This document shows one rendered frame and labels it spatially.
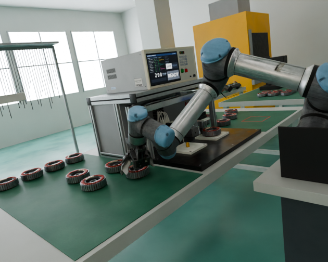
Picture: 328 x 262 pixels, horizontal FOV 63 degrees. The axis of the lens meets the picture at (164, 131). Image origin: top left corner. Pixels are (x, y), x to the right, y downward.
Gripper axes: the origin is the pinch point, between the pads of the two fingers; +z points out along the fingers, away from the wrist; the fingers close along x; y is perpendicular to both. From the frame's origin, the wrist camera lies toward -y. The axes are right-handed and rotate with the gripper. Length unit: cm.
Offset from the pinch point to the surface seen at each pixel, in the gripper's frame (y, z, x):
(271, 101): -78, 49, 168
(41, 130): -548, 384, -83
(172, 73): -44, -21, 37
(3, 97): -36, -27, -47
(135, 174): 4.0, -1.8, -2.2
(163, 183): 16.1, -6.0, 6.0
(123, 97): -32.1, -18.5, 4.4
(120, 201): 19.4, -7.9, -13.4
